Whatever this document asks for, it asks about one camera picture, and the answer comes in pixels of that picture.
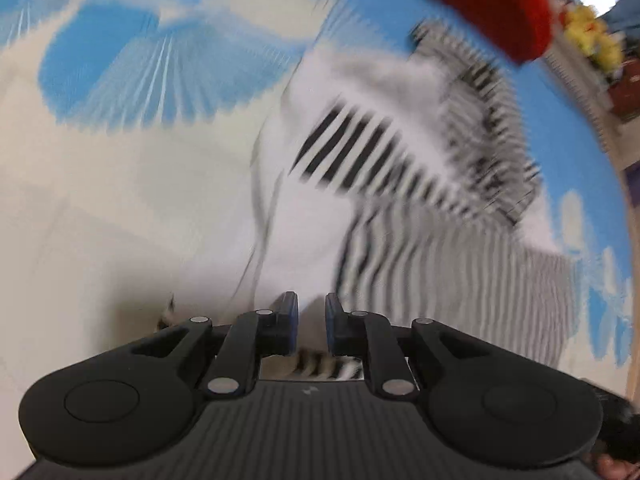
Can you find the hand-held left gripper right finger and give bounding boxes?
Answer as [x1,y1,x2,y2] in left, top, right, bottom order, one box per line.
[324,292,493,401]

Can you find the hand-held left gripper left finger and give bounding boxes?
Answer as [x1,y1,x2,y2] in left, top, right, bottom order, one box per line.
[131,291,300,401]

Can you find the black white striped garment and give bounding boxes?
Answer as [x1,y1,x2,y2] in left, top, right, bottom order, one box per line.
[240,20,581,381]

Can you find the blue fan-pattern bed sheet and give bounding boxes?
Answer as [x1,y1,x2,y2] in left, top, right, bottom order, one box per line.
[0,0,636,480]

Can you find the purple box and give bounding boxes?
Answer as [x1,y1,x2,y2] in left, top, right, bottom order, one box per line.
[625,165,640,211]

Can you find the red folded blanket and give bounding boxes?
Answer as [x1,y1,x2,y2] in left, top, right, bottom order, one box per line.
[350,0,553,66]

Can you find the red patterned cushion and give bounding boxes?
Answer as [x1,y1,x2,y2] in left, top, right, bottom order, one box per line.
[607,77,640,121]

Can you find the yellow plush toys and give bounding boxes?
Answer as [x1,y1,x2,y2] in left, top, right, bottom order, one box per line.
[562,5,626,73]

